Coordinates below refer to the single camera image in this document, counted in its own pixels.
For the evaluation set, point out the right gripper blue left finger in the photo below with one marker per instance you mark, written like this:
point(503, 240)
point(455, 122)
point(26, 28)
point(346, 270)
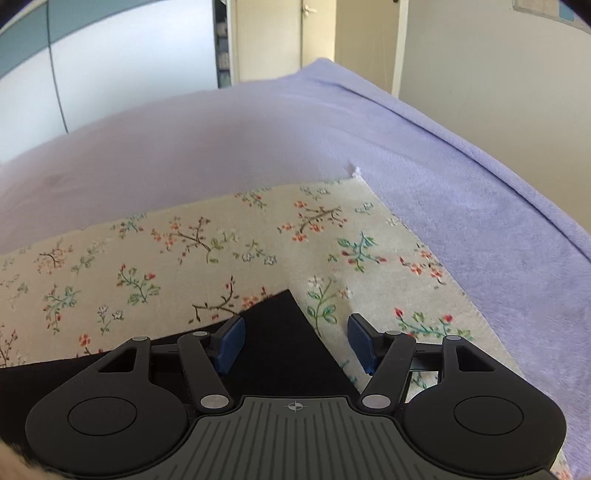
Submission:
point(228, 343)

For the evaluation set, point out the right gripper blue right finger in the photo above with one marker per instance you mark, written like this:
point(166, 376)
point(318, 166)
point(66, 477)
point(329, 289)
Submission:
point(373, 348)

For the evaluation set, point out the black pants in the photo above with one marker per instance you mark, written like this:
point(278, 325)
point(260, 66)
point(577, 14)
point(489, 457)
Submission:
point(281, 355)

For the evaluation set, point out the cream open bedroom door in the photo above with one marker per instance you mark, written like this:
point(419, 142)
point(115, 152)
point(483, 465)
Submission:
point(370, 40)

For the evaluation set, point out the floral cream blanket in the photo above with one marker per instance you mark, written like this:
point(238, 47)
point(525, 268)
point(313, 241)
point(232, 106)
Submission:
point(335, 246)

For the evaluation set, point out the lavender bed sheet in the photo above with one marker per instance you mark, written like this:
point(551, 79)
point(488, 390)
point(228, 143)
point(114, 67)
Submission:
point(523, 261)

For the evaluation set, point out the dark shelf with items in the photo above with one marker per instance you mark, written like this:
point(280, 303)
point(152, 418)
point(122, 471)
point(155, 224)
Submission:
point(221, 31)

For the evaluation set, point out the far hallway door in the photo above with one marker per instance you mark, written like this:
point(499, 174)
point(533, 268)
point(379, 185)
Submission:
point(269, 39)

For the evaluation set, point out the white and teal wardrobe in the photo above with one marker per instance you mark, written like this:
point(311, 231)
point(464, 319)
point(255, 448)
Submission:
point(66, 64)

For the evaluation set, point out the wall map poster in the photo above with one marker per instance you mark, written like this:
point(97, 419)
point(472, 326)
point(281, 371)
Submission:
point(550, 9)

